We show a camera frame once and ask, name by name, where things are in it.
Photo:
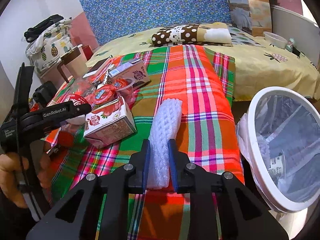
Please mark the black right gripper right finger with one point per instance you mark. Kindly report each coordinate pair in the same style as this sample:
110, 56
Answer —
221, 207

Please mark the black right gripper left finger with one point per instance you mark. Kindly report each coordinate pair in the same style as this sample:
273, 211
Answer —
97, 207

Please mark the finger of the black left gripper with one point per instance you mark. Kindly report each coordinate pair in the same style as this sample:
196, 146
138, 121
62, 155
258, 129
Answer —
51, 117

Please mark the red cola plastic bottle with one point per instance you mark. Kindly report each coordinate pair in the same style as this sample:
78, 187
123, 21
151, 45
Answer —
78, 91

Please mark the clear cup red lid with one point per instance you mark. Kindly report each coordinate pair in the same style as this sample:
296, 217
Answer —
109, 92

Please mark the red juice carton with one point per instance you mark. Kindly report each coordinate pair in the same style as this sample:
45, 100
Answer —
109, 123

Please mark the white foam fruit net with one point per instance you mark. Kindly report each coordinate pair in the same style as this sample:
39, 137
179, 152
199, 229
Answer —
165, 126

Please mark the white-rimmed trash bin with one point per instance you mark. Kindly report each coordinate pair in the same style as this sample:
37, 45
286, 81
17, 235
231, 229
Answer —
279, 138

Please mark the person's left hand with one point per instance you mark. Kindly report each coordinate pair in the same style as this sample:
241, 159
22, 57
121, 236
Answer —
10, 164

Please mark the pink storage box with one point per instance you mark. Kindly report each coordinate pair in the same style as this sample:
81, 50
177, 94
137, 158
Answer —
52, 74

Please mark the brown pink lidded mug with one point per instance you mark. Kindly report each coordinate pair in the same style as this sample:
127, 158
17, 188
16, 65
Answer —
74, 61

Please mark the white smartphone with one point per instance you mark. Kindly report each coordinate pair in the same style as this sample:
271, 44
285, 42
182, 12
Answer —
93, 71

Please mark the pineapple print bedding pile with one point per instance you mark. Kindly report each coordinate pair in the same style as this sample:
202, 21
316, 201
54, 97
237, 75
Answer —
51, 44

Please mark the black clothing on pile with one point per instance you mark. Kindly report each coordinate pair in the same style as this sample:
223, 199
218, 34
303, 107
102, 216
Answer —
33, 33

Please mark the purple milk carton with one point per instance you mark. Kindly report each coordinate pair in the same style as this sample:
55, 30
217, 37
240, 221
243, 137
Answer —
134, 69

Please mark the blue floral headboard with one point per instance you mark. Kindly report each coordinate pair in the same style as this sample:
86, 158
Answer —
111, 19

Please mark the colourful plaid tablecloth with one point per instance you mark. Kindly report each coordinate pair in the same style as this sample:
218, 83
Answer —
188, 98

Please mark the yellow pineapple bedsheet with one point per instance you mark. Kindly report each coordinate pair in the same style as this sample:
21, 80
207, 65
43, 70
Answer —
244, 68

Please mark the small green bottle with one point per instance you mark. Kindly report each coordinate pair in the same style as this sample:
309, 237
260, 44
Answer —
290, 44

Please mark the clear plastic bowl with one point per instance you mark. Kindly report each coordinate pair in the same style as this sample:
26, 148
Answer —
275, 39

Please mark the brown polka dot pillow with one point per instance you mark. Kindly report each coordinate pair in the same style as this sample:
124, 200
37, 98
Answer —
216, 33

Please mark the bedding package box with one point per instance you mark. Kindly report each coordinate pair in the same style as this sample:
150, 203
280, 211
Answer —
251, 16

